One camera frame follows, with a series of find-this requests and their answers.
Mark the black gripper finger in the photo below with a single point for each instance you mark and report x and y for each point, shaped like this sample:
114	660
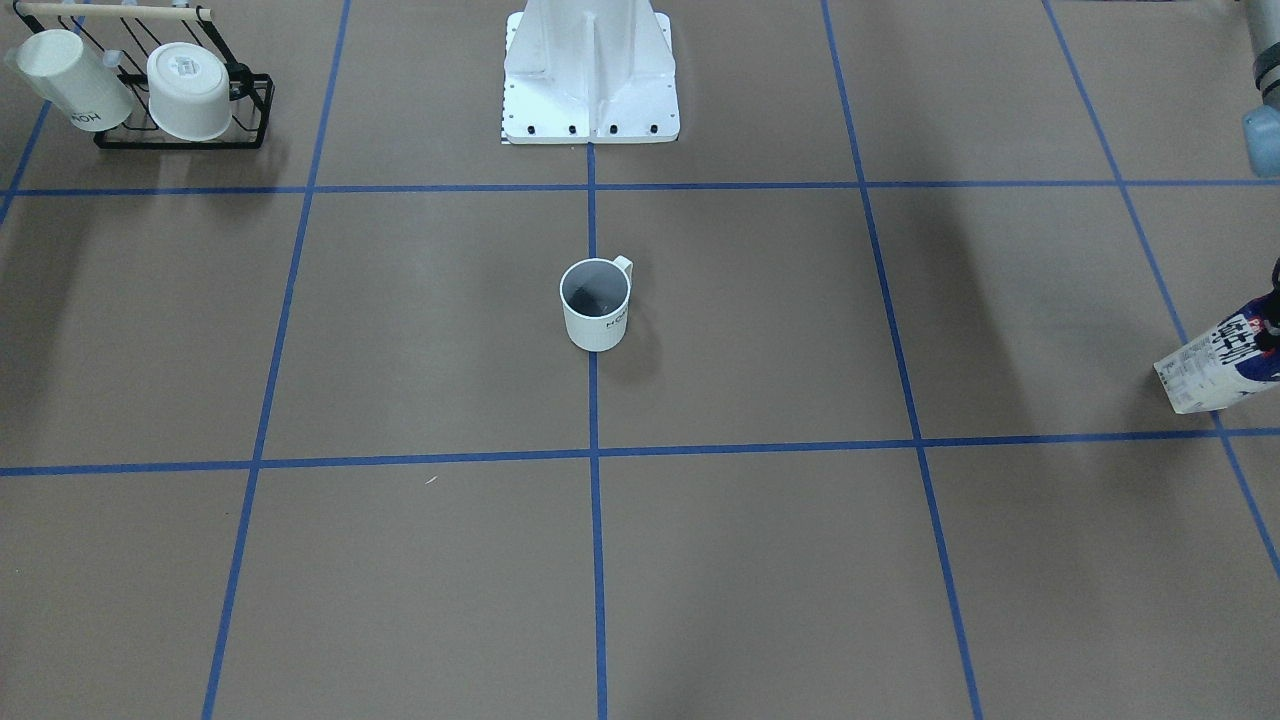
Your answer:
1267	338

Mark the blue white milk carton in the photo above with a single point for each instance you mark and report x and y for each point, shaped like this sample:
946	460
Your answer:
1221	367

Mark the white mug grey inside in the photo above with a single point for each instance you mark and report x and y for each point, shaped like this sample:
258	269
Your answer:
594	295

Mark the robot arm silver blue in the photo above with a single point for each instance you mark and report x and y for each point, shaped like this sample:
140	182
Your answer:
1260	124

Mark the white mug far on rack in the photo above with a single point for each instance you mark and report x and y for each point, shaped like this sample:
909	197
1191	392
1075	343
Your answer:
188	92

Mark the white mug on rack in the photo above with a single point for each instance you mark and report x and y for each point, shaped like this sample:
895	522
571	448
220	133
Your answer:
188	92
61	69

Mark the white mug near on rack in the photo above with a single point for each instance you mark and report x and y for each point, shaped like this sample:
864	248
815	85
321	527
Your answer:
61	69

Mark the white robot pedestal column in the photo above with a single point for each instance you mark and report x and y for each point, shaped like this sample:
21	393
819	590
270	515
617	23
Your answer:
589	72

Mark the black wire mug rack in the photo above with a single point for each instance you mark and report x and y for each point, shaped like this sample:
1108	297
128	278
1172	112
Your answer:
142	76

